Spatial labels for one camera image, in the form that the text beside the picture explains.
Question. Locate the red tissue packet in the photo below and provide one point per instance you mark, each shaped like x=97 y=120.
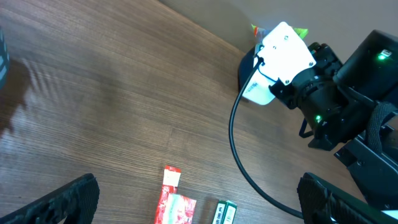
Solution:
x=179 y=209

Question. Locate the red stick sachet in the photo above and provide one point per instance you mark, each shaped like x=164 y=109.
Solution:
x=169 y=186

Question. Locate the green snack bag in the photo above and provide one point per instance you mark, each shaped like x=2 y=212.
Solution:
x=260 y=33

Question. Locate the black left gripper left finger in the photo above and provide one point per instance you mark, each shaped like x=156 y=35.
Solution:
x=75 y=202

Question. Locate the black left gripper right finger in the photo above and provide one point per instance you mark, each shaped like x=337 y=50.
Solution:
x=324 y=203

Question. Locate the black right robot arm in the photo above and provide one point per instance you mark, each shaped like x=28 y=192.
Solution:
x=350 y=104

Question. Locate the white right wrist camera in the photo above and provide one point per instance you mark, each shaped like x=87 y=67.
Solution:
x=285 y=55

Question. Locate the white barcode scanner box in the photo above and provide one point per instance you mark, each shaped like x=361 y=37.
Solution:
x=257 y=89

